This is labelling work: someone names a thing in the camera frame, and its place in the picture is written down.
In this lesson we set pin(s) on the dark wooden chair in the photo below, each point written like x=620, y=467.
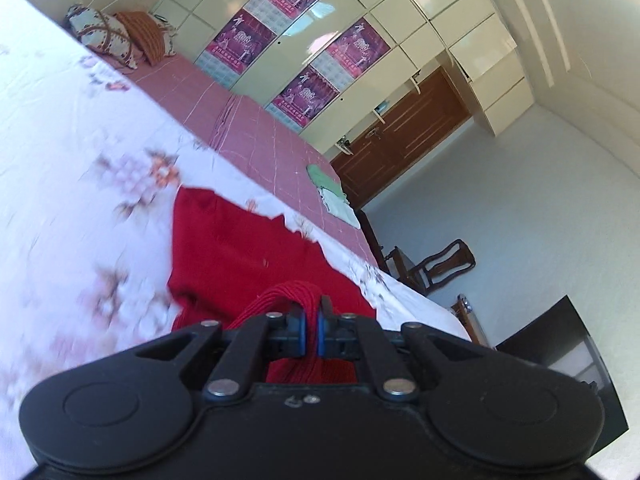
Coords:
x=435, y=271

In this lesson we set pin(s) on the cream wardrobe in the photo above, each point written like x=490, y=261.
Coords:
x=466, y=38

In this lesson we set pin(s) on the red knit sweater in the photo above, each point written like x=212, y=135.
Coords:
x=229, y=265

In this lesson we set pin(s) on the lower right purple poster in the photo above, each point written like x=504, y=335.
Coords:
x=302, y=99

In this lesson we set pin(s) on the lower left purple poster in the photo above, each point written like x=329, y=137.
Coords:
x=233, y=50

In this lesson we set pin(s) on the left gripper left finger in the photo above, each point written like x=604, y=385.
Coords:
x=286, y=336

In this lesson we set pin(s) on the upper right purple poster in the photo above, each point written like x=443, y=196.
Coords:
x=350, y=55

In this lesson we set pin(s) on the white folded cloth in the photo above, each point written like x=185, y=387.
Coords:
x=339, y=208

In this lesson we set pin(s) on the pink checked bed cover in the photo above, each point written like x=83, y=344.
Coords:
x=246, y=135

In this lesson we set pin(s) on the green folded cloth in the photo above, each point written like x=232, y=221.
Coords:
x=323, y=181

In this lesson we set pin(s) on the brown wooden door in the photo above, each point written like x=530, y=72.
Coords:
x=412, y=128

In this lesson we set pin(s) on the orange striped pillow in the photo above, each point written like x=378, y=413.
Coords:
x=151, y=33

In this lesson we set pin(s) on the black television screen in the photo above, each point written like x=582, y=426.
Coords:
x=559, y=340

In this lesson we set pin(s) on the floral patterned pillow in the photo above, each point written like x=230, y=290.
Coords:
x=102, y=33

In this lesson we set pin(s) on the white floral bed sheet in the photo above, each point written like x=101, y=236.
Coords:
x=90, y=168

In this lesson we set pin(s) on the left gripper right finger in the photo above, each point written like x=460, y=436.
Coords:
x=337, y=336

